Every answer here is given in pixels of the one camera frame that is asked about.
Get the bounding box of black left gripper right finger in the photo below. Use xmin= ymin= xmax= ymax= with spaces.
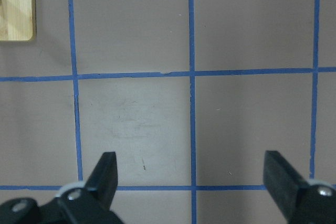
xmin=264 ymin=151 xmax=335 ymax=223

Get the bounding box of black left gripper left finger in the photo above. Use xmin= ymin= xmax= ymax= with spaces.
xmin=1 ymin=152 xmax=123 ymax=223

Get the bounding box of wooden cup rack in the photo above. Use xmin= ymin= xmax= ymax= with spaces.
xmin=1 ymin=0 xmax=36 ymax=42

